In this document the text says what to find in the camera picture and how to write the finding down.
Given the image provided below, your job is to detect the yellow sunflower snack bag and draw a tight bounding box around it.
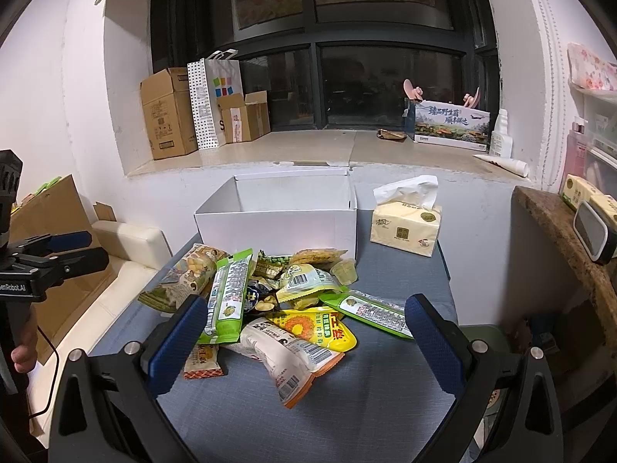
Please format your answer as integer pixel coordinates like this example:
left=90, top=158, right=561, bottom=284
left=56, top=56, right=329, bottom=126
left=265, top=306, right=357, bottom=352

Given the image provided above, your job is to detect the person's left hand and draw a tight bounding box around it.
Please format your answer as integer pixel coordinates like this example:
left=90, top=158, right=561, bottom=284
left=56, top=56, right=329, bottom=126
left=12, top=306, right=38, bottom=374

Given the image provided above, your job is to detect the small orange snack packet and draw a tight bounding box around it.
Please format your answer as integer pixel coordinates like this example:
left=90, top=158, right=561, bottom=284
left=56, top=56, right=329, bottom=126
left=183, top=343, right=224, bottom=379

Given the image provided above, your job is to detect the brown cardboard sheet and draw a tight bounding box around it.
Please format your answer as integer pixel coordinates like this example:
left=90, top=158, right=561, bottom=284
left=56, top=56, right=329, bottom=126
left=6, top=173, right=117, bottom=365

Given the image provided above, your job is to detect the white foam block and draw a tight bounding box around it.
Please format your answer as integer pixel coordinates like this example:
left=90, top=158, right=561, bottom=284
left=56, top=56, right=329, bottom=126
left=92, top=221, right=172, bottom=270

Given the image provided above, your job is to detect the green long snack pack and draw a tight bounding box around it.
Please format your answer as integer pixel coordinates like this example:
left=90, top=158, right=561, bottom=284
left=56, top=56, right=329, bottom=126
left=198, top=249, right=253, bottom=345

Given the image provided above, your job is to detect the white orange snack bag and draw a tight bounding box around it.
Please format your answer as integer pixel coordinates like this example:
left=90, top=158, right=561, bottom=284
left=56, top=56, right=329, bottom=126
left=224, top=317, right=345, bottom=409

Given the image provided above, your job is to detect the green pea snack packet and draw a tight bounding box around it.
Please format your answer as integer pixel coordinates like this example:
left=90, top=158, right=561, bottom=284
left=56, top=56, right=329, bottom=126
left=253, top=250, right=291, bottom=280

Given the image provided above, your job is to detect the clear jelly cup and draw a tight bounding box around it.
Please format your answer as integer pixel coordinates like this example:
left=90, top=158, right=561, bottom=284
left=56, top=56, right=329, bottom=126
left=329, top=258, right=357, bottom=286

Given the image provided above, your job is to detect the yellow green snack bag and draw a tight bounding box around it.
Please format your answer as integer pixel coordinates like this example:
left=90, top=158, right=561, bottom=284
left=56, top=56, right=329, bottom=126
left=276, top=264, right=343, bottom=303

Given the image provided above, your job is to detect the yellow tissue pack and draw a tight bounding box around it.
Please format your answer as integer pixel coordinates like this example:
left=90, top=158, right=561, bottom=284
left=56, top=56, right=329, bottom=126
left=370, top=174, right=441, bottom=257

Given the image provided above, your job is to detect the beige crispy snack packet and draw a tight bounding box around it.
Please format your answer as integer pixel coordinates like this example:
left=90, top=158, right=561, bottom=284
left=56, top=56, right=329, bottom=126
left=290, top=248, right=347, bottom=265

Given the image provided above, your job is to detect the white cardboard box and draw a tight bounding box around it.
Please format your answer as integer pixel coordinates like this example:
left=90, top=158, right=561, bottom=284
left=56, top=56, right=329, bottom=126
left=194, top=166, right=357, bottom=258

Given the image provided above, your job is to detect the large brown cardboard box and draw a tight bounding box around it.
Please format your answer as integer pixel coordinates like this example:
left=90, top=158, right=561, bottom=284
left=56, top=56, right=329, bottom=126
left=140, top=67, right=198, bottom=160

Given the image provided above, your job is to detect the brown granite side counter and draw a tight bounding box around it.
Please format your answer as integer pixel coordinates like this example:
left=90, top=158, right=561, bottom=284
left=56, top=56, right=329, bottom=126
left=512, top=186, right=616, bottom=349

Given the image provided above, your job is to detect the small open cardboard box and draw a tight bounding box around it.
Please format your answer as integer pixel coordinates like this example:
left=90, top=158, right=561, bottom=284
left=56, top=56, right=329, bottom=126
left=217, top=91, right=271, bottom=144

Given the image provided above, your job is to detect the white rolled paper tube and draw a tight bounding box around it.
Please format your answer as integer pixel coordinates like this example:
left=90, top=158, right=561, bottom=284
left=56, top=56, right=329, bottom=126
left=475, top=154, right=529, bottom=178

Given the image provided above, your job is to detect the yellow box on counter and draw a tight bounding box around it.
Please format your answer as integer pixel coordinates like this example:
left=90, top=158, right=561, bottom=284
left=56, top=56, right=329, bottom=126
left=560, top=174, right=604, bottom=211

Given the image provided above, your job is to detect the white dotted paper bag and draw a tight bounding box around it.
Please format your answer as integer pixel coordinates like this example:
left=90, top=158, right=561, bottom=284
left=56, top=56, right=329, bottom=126
left=187, top=49, right=243, bottom=150

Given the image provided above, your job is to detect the white spray bottle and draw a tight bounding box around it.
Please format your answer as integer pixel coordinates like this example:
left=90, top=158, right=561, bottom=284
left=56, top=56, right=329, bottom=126
left=488, top=109, right=514, bottom=159

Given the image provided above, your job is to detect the brown wrapper on sill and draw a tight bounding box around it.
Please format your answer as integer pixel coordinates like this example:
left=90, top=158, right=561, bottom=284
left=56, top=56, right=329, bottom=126
left=376, top=128, right=407, bottom=142

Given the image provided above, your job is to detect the printed landscape gift box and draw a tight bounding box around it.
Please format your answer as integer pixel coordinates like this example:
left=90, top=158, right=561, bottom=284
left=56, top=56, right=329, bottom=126
left=403, top=100, right=491, bottom=152

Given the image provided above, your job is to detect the pink bottle on shelf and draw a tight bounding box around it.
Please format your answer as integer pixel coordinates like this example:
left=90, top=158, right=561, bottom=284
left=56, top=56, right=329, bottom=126
left=561, top=116, right=587, bottom=186

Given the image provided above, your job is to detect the black cable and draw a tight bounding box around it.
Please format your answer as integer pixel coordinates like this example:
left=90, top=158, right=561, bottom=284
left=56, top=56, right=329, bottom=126
left=27, top=324, right=60, bottom=419

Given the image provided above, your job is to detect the dark window frame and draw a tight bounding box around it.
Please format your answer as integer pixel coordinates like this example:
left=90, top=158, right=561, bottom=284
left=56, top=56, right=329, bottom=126
left=150, top=0, right=500, bottom=131

